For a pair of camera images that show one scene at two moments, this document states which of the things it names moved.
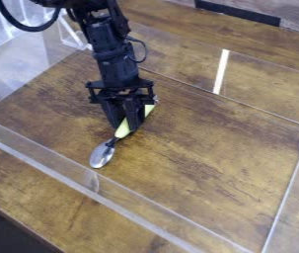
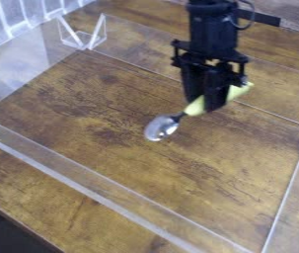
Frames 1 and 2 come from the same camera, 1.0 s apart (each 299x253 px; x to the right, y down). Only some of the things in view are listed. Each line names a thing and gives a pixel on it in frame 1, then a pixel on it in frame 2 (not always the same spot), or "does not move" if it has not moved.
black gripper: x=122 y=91 to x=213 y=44
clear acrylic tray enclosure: x=218 y=171 does not move
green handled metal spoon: x=105 y=149 to x=162 y=126
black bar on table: x=249 y=16 does not move
